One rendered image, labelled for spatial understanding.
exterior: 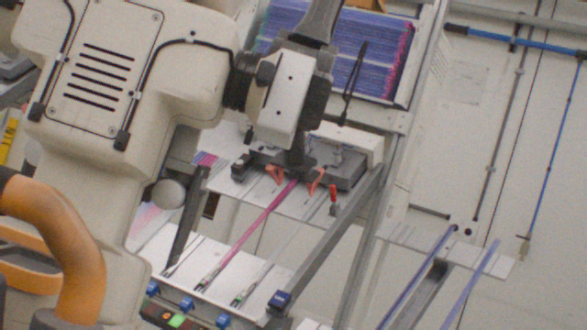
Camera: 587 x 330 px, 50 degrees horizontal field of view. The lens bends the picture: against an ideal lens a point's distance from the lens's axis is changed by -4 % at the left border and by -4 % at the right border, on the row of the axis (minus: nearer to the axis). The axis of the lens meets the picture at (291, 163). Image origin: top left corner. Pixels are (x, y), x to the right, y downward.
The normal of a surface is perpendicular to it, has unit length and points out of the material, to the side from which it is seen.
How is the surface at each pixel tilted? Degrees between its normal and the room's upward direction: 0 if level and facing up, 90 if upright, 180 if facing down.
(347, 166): 44
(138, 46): 82
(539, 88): 90
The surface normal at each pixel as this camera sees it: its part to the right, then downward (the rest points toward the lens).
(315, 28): 0.16, -0.57
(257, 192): -0.04, -0.80
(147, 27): 0.03, -0.18
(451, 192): -0.39, -0.16
